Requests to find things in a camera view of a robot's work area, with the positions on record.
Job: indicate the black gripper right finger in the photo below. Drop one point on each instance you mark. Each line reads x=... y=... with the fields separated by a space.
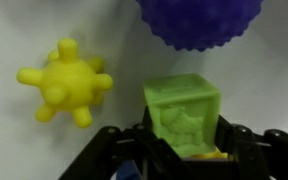
x=252 y=156

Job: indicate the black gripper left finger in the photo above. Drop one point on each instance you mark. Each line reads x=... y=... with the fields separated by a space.
x=111 y=148

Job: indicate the light green block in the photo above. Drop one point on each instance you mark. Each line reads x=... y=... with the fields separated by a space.
x=184 y=110

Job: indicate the dark blue block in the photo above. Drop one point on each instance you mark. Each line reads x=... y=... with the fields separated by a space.
x=128 y=171

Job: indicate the yellow rubber duck toy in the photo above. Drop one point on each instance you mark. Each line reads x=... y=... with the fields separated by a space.
x=213 y=155

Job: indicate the yellow spiky ball toy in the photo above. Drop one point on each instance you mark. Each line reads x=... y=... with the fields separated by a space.
x=68 y=83

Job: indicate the purple bumpy ball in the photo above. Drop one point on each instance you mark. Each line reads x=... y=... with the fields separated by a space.
x=198 y=24

